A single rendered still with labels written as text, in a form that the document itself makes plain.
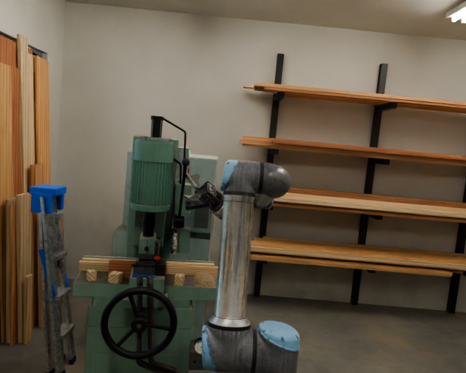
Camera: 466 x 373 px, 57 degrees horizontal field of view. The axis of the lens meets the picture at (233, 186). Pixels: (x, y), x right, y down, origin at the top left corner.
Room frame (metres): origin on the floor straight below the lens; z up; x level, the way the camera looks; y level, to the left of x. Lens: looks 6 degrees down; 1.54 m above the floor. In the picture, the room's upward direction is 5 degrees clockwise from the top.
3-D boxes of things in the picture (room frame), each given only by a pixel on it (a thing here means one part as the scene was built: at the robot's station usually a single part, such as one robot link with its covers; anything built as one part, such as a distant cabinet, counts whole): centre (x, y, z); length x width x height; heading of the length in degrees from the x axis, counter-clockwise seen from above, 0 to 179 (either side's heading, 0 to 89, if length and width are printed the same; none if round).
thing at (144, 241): (1.93, 0.37, 1.03); 0.14 x 0.07 x 0.09; 9
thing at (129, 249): (2.20, 0.41, 1.16); 0.22 x 0.22 x 0.72; 9
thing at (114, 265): (1.82, 0.38, 0.94); 0.25 x 0.01 x 0.08; 99
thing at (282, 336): (1.44, -0.20, 0.82); 0.17 x 0.15 x 0.18; 92
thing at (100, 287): (1.81, 0.33, 0.87); 0.61 x 0.30 x 0.06; 99
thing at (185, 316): (2.03, 0.38, 0.76); 0.57 x 0.45 x 0.09; 9
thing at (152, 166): (1.91, 0.36, 1.35); 0.18 x 0.18 x 0.31
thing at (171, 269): (1.92, 0.33, 0.92); 0.67 x 0.02 x 0.04; 99
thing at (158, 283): (1.72, 0.32, 0.91); 0.15 x 0.14 x 0.09; 99
